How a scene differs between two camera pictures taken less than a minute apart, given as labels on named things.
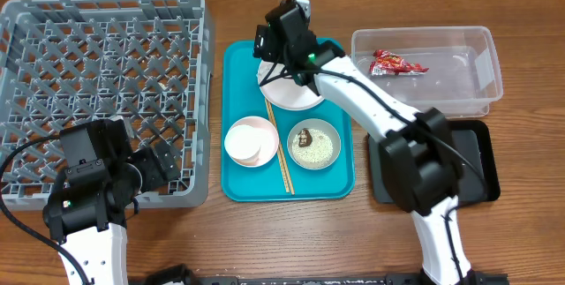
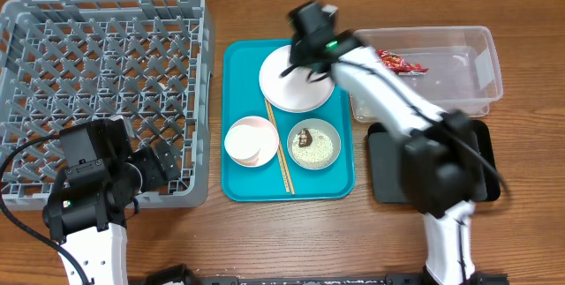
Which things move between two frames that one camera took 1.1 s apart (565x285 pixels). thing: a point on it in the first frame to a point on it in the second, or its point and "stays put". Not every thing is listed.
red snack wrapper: (387, 63) stays put
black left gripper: (155, 166) stays put
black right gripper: (262, 44) to (297, 56)
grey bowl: (313, 144) stays put
